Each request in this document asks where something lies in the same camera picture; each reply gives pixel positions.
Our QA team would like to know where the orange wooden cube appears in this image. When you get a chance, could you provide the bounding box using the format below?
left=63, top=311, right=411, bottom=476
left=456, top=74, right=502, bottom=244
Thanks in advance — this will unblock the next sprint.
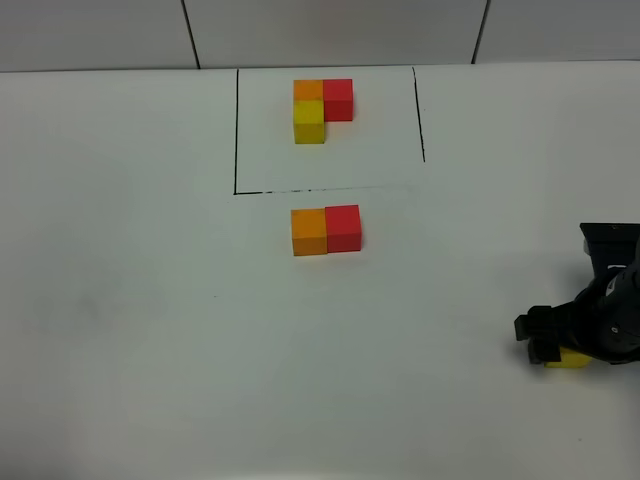
left=291, top=208, right=328, bottom=256

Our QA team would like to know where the red template block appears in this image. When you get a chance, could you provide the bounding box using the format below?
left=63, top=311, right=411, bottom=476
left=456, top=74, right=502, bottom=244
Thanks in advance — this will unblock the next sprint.
left=323, top=78, right=354, bottom=122

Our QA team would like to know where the red wooden cube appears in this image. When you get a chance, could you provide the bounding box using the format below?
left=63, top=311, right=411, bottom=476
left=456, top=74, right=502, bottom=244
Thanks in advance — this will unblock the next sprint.
left=325, top=205, right=363, bottom=253

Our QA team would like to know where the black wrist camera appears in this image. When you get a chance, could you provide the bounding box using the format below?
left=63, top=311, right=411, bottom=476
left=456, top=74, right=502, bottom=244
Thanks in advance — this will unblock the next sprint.
left=580, top=223, right=640, bottom=277

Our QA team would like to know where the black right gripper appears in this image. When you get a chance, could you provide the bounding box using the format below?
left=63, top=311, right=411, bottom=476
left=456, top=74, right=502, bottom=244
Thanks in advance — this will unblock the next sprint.
left=514, top=260, right=639, bottom=365

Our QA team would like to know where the orange template block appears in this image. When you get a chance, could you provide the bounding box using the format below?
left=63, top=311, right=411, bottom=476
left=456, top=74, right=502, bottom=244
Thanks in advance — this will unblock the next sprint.
left=293, top=79, right=324, bottom=103

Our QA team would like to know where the yellow template block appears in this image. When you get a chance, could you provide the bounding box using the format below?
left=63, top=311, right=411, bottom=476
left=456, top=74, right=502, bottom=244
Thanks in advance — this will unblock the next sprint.
left=293, top=100, right=325, bottom=144

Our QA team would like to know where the yellow wooden cube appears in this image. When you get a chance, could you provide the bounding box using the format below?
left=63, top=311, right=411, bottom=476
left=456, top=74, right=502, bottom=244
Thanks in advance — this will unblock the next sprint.
left=544, top=347, right=592, bottom=369

